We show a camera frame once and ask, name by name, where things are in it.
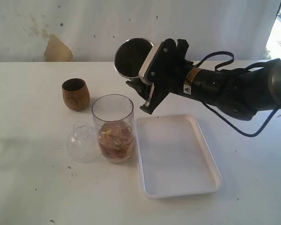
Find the clear plastic jar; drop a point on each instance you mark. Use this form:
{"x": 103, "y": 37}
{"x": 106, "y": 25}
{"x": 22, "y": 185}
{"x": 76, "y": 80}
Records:
{"x": 112, "y": 108}

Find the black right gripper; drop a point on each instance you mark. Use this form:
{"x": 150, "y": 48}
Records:
{"x": 170, "y": 82}

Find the brown wooden blocks pile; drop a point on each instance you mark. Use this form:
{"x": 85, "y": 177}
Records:
{"x": 116, "y": 141}

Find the stainless steel tumbler cup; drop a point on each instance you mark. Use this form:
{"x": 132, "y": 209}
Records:
{"x": 130, "y": 56}

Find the white rectangular plastic tray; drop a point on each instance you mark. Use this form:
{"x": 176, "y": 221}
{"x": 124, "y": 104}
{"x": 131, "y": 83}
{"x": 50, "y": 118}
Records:
{"x": 174, "y": 158}

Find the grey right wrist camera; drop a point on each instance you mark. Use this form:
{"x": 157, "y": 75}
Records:
{"x": 158, "y": 62}

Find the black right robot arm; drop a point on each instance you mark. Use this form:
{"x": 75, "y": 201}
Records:
{"x": 239, "y": 93}

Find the clear plastic dome lid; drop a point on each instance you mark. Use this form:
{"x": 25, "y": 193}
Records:
{"x": 82, "y": 145}

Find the round brown wooden cup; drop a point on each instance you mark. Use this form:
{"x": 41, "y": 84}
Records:
{"x": 75, "y": 94}

